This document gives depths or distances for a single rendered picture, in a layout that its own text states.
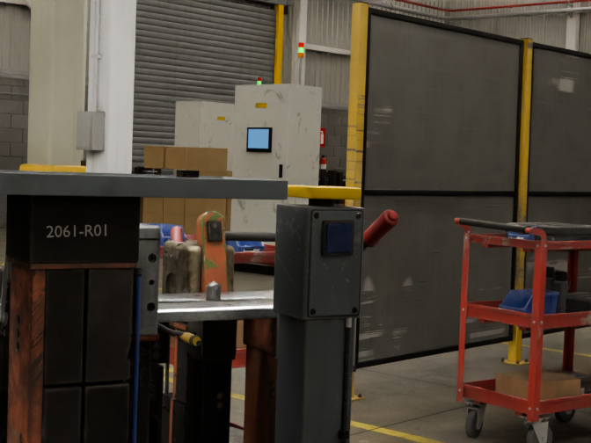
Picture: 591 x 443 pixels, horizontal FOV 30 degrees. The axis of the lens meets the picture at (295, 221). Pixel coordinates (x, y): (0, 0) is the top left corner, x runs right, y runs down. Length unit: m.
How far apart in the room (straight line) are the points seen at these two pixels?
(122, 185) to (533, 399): 3.85
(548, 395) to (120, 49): 2.50
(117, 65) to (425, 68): 1.74
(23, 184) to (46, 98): 7.53
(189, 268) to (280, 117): 9.92
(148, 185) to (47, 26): 7.56
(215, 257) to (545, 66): 5.72
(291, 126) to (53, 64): 3.66
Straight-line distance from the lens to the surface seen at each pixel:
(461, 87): 6.35
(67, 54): 8.52
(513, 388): 4.90
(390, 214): 1.19
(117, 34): 5.30
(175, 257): 1.62
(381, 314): 5.85
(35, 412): 0.99
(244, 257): 3.45
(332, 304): 1.10
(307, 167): 11.62
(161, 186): 0.97
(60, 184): 0.94
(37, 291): 0.98
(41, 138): 8.49
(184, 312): 1.33
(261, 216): 11.62
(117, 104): 5.28
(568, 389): 4.95
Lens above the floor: 1.18
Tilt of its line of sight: 3 degrees down
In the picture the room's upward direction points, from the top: 2 degrees clockwise
